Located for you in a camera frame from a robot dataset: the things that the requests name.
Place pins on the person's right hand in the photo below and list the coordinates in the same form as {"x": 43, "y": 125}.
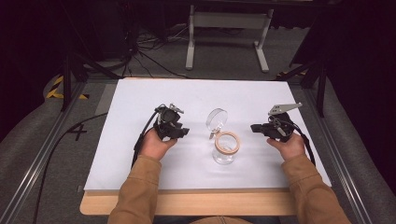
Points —
{"x": 291, "y": 148}

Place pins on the black metal stand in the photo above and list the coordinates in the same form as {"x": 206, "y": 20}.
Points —
{"x": 67, "y": 84}
{"x": 320, "y": 84}

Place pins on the grey metal floor rail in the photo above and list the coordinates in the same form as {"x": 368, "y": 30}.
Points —
{"x": 34, "y": 165}
{"x": 337, "y": 149}

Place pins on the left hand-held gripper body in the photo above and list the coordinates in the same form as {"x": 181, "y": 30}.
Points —
{"x": 169, "y": 119}

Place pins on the white table mat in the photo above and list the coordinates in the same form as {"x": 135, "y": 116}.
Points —
{"x": 199, "y": 96}

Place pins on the yellow black floor tape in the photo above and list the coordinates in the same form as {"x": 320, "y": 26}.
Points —
{"x": 56, "y": 90}

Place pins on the wooden table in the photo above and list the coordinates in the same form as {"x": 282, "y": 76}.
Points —
{"x": 186, "y": 202}

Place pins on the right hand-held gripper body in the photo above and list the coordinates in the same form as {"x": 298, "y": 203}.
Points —
{"x": 280, "y": 124}

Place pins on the clear glass jar hinged lid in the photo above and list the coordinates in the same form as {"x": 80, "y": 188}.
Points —
{"x": 224, "y": 140}

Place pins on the person's left hand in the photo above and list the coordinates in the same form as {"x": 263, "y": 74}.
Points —
{"x": 154, "y": 146}

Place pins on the white metal desk frame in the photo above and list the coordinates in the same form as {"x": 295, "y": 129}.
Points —
{"x": 229, "y": 20}

